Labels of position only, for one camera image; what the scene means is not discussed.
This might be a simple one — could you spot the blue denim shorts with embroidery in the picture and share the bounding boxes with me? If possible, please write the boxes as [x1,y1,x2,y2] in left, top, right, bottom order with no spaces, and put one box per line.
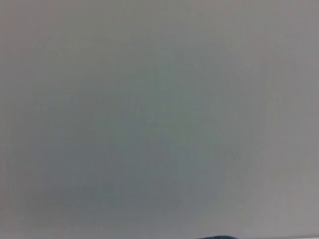
[196,235,238,239]

